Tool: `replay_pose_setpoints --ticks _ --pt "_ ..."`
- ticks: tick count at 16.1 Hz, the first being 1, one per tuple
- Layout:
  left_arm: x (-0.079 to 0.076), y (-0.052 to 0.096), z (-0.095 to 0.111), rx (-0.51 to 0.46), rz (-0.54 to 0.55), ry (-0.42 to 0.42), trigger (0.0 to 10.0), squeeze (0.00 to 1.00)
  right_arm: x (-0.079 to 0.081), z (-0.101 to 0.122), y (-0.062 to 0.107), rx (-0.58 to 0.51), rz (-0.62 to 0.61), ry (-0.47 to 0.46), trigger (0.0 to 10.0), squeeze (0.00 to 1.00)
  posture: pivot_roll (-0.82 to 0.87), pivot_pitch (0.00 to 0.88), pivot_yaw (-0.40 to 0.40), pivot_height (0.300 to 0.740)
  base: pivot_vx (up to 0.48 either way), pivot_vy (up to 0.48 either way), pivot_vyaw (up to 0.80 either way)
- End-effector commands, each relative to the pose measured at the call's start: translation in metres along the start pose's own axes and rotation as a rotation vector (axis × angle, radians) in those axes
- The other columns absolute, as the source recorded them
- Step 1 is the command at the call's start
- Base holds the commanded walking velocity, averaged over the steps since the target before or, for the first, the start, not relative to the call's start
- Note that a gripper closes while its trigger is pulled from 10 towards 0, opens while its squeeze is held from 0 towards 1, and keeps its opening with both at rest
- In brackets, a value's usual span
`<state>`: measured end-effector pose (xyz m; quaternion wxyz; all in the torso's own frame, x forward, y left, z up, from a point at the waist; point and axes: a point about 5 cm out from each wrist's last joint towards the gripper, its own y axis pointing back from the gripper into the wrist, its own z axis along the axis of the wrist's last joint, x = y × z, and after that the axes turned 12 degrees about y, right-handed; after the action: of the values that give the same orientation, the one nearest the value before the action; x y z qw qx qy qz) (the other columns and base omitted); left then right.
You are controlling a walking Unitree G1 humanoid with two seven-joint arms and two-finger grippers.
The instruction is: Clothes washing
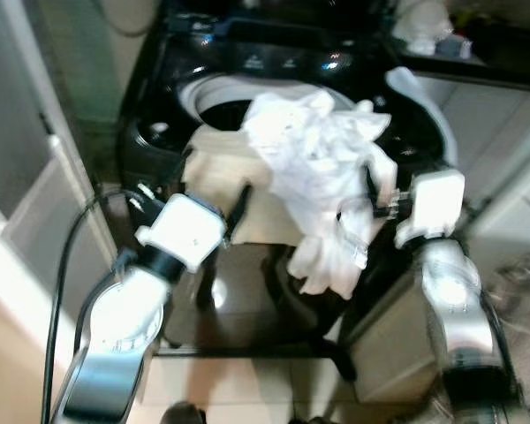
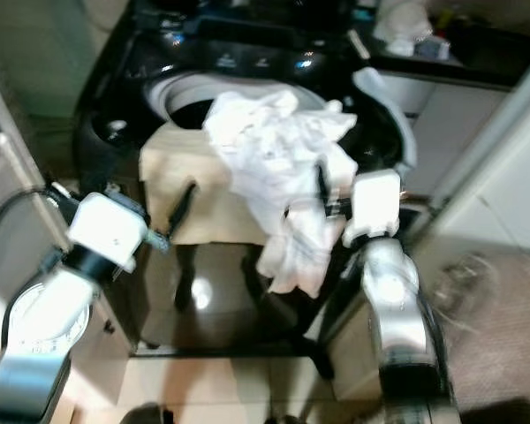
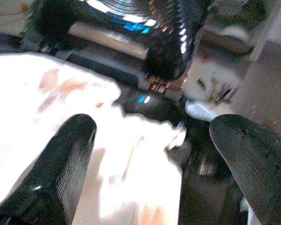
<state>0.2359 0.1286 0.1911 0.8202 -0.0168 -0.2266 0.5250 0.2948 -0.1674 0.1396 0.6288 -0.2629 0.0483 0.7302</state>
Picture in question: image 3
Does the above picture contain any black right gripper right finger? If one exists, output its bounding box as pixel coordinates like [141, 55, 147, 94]
[208, 114, 281, 225]

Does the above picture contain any black washing machine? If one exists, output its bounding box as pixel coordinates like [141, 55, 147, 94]
[0, 0, 249, 225]

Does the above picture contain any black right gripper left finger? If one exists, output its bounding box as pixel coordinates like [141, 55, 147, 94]
[0, 113, 98, 225]

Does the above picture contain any white cloth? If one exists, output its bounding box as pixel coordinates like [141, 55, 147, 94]
[0, 51, 187, 225]

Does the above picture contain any white plastic container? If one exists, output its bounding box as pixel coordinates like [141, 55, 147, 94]
[184, 52, 243, 122]

